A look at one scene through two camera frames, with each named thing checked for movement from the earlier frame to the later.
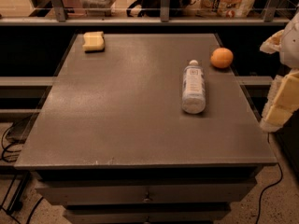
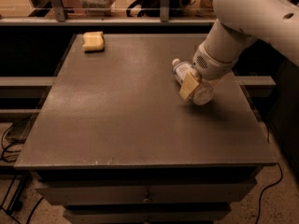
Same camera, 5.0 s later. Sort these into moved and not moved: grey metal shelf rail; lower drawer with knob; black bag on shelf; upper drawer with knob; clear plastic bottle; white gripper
Moved: clear plastic bottle; white gripper
Not moved: lower drawer with knob; upper drawer with knob; grey metal shelf rail; black bag on shelf
